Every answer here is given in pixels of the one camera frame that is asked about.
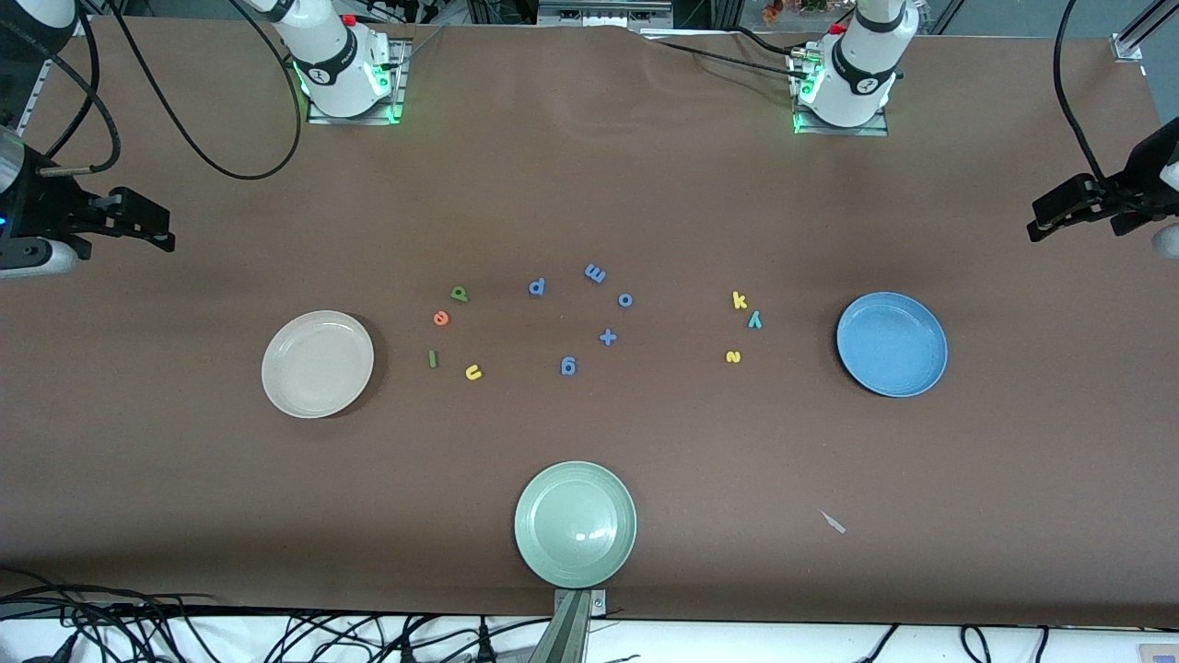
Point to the blue plate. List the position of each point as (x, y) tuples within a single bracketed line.
[(892, 344)]

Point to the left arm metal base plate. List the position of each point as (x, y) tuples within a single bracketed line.
[(843, 131)]

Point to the brown table cover sheet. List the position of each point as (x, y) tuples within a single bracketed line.
[(589, 184)]

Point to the pale green plate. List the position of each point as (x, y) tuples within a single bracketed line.
[(576, 525)]

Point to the grey metal box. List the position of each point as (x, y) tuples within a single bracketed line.
[(603, 17)]

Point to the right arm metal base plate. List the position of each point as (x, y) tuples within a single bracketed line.
[(355, 121)]

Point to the blue letter g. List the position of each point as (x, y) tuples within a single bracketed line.
[(574, 366)]

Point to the aluminium frame rail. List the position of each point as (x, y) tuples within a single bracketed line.
[(1128, 44), (39, 87)]

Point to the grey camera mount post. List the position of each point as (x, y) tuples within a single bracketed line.
[(566, 635)]

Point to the white paper scrap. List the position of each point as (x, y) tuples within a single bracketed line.
[(834, 523)]

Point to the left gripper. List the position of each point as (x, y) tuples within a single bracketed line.
[(1135, 187)]

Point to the blue letter m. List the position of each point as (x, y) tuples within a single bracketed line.
[(595, 273)]

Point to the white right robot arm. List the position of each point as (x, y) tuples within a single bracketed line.
[(336, 64)]

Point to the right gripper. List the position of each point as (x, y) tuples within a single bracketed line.
[(46, 204)]

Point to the pale beige plate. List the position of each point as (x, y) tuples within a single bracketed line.
[(318, 365)]

